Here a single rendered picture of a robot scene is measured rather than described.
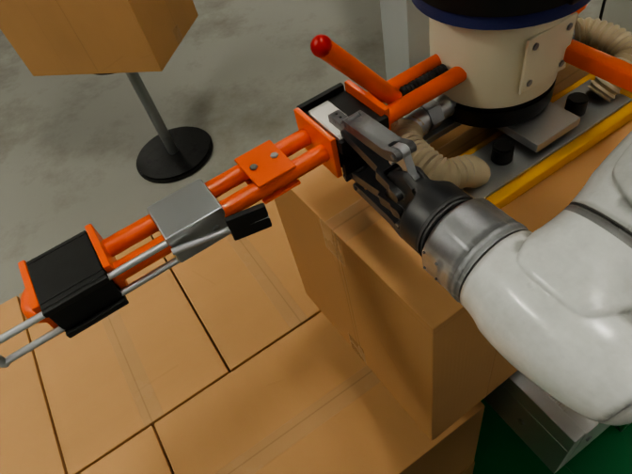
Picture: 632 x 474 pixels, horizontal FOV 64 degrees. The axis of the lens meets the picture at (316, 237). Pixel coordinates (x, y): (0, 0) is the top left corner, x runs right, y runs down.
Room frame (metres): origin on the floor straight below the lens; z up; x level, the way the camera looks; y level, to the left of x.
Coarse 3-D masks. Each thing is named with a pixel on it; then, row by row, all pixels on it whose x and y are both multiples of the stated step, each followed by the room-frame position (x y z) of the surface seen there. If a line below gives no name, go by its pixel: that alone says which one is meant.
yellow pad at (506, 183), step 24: (576, 96) 0.52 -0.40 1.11; (600, 96) 0.53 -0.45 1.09; (624, 96) 0.52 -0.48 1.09; (600, 120) 0.49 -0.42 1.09; (624, 120) 0.49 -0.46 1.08; (480, 144) 0.51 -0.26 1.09; (504, 144) 0.47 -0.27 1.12; (552, 144) 0.47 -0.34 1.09; (576, 144) 0.46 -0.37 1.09; (504, 168) 0.45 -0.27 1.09; (528, 168) 0.44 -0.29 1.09; (552, 168) 0.44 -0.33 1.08; (480, 192) 0.42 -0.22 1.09; (504, 192) 0.41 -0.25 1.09
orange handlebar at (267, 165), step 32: (576, 64) 0.49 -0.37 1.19; (608, 64) 0.46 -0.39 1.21; (416, 96) 0.50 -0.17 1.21; (256, 160) 0.46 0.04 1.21; (288, 160) 0.45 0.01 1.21; (320, 160) 0.45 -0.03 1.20; (224, 192) 0.44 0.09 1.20; (256, 192) 0.42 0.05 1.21; (128, 256) 0.37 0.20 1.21; (160, 256) 0.37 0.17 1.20
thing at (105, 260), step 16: (80, 240) 0.40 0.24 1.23; (96, 240) 0.39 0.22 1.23; (48, 256) 0.39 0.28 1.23; (64, 256) 0.39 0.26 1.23; (80, 256) 0.38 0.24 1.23; (96, 256) 0.37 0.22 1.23; (32, 272) 0.38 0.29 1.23; (48, 272) 0.37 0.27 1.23; (64, 272) 0.36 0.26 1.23; (80, 272) 0.36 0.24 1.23; (96, 272) 0.35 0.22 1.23; (32, 288) 0.35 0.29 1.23; (48, 288) 0.35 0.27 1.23; (64, 288) 0.34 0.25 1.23; (32, 304) 0.33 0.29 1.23; (48, 320) 0.33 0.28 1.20
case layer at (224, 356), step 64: (256, 256) 0.88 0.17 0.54; (0, 320) 0.92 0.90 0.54; (128, 320) 0.80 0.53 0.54; (192, 320) 0.74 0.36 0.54; (256, 320) 0.69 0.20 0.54; (320, 320) 0.64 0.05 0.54; (0, 384) 0.72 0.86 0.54; (64, 384) 0.66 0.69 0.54; (128, 384) 0.61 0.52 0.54; (192, 384) 0.57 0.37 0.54; (256, 384) 0.52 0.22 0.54; (320, 384) 0.48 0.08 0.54; (0, 448) 0.55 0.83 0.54; (64, 448) 0.50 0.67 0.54; (128, 448) 0.46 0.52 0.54; (192, 448) 0.42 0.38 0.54; (256, 448) 0.38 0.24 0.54; (320, 448) 0.35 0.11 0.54; (384, 448) 0.31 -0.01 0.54; (448, 448) 0.30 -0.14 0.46
